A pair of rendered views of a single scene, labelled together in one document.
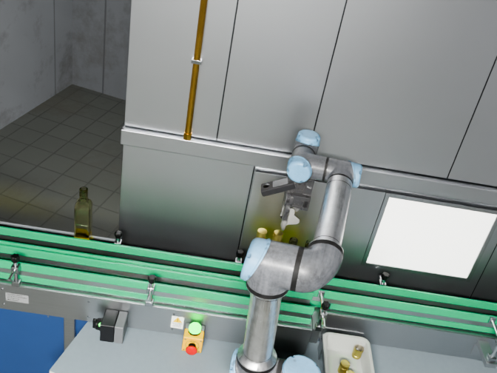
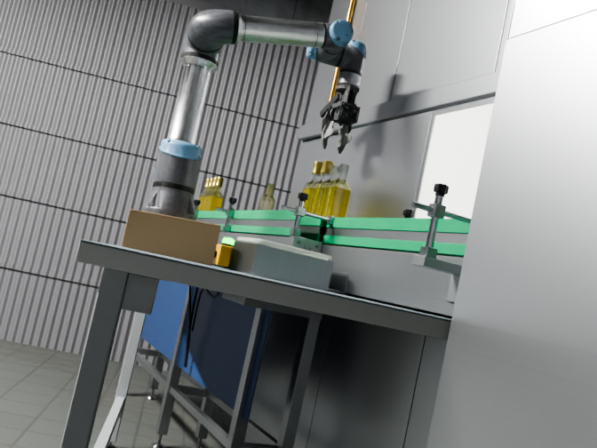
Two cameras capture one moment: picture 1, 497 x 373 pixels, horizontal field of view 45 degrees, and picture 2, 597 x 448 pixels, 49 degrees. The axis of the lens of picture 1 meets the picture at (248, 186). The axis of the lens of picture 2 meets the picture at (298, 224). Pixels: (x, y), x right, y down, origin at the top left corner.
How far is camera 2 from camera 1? 282 cm
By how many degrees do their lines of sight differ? 75
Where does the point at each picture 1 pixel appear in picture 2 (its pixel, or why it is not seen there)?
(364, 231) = (414, 171)
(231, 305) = (260, 223)
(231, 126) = not seen: hidden behind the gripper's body
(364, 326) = (350, 261)
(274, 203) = (356, 161)
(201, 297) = (249, 218)
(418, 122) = (466, 20)
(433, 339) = (408, 274)
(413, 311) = (396, 228)
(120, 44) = not seen: outside the picture
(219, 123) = not seen: hidden behind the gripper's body
